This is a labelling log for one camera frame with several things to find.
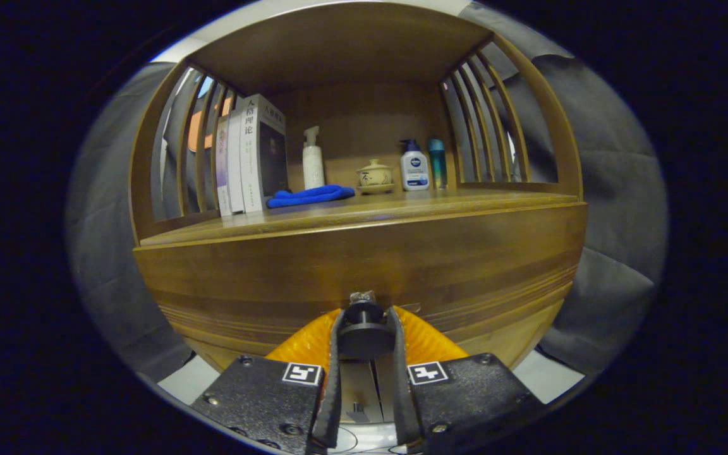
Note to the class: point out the wooden drawer with black knob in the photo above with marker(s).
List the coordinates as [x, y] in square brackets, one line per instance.
[275, 278]

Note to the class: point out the blue folded cloth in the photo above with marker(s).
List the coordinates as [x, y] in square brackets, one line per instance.
[310, 196]

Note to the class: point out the thin white book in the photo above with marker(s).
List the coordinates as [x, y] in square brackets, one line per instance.
[236, 164]

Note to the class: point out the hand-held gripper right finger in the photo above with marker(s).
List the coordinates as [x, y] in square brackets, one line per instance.
[400, 392]

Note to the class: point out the wooden cabinet door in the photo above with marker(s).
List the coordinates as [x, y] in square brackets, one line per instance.
[357, 385]
[384, 385]

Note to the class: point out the pale purple book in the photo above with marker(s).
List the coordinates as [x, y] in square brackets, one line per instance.
[222, 170]

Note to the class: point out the wooden countertop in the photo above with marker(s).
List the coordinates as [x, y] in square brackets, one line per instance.
[433, 205]

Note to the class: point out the teal slim bottle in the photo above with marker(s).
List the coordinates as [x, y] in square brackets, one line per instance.
[438, 164]

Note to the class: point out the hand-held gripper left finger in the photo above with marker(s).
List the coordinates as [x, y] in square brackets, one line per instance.
[332, 392]

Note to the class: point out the wooden cabinet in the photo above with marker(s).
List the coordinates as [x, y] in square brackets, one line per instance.
[364, 120]

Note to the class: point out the white lotion bottle blue cap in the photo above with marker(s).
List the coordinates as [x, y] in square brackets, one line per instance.
[414, 170]

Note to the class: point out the white pump bottle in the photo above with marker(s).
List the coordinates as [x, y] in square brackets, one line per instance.
[313, 167]

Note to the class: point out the large white book dark cover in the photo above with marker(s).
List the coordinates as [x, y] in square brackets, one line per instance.
[272, 158]

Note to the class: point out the beige lidded teacup with saucer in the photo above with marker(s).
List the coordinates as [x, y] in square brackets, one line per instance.
[375, 175]

